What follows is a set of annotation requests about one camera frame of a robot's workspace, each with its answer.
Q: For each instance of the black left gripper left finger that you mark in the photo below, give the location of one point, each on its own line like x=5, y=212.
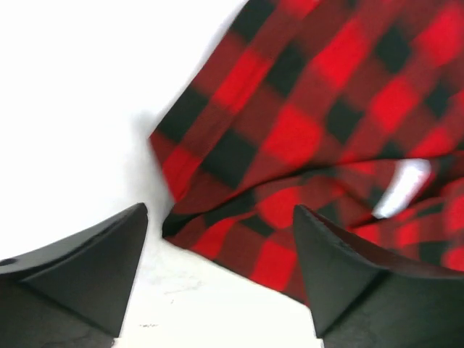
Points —
x=73, y=292

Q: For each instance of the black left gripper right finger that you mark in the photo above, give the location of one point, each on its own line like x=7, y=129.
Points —
x=361, y=295

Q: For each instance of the red black plaid shirt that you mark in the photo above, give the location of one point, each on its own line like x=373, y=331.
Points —
x=353, y=109

